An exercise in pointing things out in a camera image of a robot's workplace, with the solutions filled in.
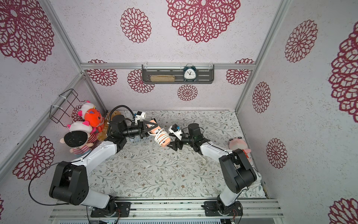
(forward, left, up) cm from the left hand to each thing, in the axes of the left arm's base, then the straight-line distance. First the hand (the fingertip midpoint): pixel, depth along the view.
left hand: (157, 127), depth 74 cm
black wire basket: (+14, +53, +5) cm, 55 cm away
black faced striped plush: (-2, +44, -6) cm, 45 cm away
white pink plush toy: (+23, +53, -8) cm, 59 cm away
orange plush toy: (+13, +43, -8) cm, 45 cm away
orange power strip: (-1, -1, +1) cm, 1 cm away
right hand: (+2, -5, -12) cm, 13 cm away
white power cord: (-6, -3, +1) cm, 7 cm away
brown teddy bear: (+6, +39, -18) cm, 43 cm away
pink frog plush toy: (+3, -52, -21) cm, 56 cm away
